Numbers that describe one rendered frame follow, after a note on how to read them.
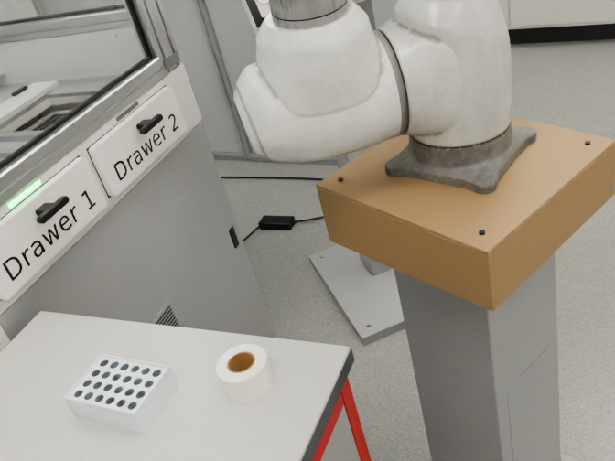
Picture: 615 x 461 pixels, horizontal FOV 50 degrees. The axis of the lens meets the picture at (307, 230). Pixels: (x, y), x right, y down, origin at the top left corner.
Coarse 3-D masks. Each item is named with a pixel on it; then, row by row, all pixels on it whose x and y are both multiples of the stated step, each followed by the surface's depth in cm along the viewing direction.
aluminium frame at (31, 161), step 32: (128, 0) 138; (160, 0) 145; (160, 32) 145; (160, 64) 145; (96, 96) 130; (128, 96) 136; (64, 128) 121; (96, 128) 128; (32, 160) 114; (0, 192) 109
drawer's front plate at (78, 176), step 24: (72, 168) 121; (48, 192) 116; (72, 192) 121; (96, 192) 127; (24, 216) 111; (0, 240) 107; (24, 240) 111; (0, 264) 107; (24, 264) 112; (0, 288) 107
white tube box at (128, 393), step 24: (96, 360) 94; (120, 360) 93; (96, 384) 91; (120, 384) 89; (144, 384) 88; (168, 384) 89; (72, 408) 90; (96, 408) 87; (120, 408) 85; (144, 408) 85; (144, 432) 85
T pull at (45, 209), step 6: (60, 198) 114; (66, 198) 115; (42, 204) 114; (48, 204) 114; (54, 204) 113; (60, 204) 114; (36, 210) 113; (42, 210) 112; (48, 210) 112; (54, 210) 113; (42, 216) 110; (48, 216) 111; (42, 222) 110
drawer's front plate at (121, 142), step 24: (168, 96) 146; (168, 120) 146; (96, 144) 127; (120, 144) 132; (144, 144) 139; (168, 144) 146; (96, 168) 128; (120, 168) 132; (144, 168) 139; (120, 192) 133
